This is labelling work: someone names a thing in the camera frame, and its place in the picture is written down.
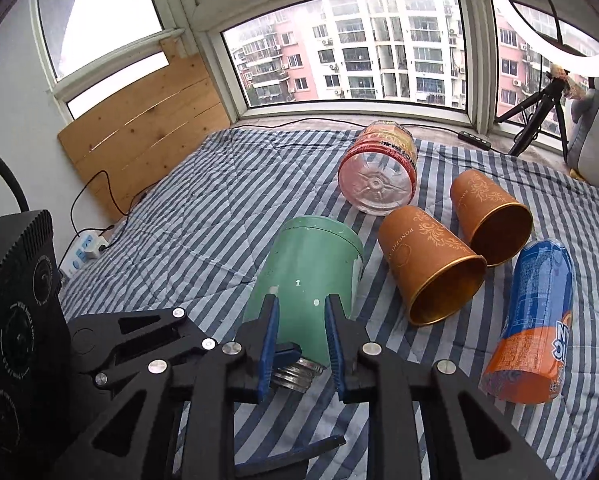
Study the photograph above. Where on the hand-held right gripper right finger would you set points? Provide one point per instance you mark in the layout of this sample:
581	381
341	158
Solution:
337	350

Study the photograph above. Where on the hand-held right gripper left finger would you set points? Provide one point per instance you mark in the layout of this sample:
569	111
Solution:
269	350

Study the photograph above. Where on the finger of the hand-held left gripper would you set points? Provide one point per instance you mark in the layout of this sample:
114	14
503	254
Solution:
129	342
289	457

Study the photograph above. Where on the green cup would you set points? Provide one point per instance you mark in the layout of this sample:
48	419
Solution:
309	260

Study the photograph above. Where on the orange cup with gold pattern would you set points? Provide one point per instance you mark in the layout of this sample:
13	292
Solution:
474	195
419	245

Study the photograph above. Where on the white power strip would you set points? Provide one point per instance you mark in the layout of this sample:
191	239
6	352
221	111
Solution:
86	251

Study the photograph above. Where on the blue striped blanket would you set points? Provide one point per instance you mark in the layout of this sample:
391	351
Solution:
204	210

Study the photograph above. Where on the clear plastic jar red label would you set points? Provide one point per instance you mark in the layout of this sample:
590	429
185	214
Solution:
379	180

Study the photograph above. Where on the blue and orange plastic bottle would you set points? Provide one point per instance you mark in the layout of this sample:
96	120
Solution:
534	310

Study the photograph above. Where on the wooden board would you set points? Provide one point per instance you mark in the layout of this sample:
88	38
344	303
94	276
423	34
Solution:
144	130

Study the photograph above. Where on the black power strip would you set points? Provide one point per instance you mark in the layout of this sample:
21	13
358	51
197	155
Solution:
474	139

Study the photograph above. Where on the pink and white apartment building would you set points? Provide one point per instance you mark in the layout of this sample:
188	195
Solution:
359	45

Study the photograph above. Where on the black tripod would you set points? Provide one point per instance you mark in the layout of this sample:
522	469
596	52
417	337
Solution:
544	105

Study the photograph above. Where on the grey cushion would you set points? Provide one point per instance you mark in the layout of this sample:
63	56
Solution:
597	135

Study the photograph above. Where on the tan crinkled bag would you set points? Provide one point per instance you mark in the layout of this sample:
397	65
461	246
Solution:
572	87

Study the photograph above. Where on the white bay window frame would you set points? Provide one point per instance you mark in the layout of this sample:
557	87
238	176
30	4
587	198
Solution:
199	10

